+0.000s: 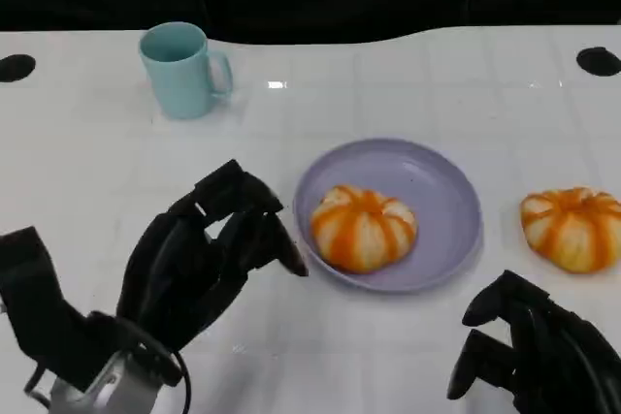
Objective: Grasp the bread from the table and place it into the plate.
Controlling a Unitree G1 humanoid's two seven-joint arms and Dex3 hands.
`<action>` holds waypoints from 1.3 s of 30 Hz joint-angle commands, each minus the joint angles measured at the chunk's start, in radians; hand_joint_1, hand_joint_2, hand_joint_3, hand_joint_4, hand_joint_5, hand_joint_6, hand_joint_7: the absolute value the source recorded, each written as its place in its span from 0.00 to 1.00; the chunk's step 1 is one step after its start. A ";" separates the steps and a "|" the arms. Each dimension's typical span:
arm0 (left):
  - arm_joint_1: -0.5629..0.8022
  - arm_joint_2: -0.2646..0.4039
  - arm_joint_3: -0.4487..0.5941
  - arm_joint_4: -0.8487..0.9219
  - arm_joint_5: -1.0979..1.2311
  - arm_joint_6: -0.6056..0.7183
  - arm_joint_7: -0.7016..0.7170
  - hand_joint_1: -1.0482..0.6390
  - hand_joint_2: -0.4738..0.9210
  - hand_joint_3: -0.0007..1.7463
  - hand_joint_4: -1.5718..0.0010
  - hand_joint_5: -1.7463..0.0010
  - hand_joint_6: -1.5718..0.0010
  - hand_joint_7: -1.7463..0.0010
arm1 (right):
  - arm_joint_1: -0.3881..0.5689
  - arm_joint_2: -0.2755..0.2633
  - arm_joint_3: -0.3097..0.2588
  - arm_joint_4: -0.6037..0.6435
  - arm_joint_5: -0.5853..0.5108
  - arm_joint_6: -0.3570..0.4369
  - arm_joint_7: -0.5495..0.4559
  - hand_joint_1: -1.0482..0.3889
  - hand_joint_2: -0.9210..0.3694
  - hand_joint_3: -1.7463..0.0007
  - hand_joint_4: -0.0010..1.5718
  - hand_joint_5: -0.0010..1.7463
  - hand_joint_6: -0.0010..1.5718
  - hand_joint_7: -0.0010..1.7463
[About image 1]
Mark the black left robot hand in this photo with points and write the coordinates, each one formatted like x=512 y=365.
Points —
x=179 y=264

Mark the pale green mug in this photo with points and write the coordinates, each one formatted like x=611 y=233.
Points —
x=177 y=77

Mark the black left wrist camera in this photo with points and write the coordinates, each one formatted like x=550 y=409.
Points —
x=34 y=283

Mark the lilac plate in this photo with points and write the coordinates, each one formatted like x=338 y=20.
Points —
x=436 y=191

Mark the orange and white bread roll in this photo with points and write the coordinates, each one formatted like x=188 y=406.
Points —
x=364 y=230
x=572 y=234

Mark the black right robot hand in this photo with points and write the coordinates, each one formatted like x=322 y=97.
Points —
x=553 y=356

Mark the black table grommet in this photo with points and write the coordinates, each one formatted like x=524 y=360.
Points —
x=599 y=61
x=15 y=67

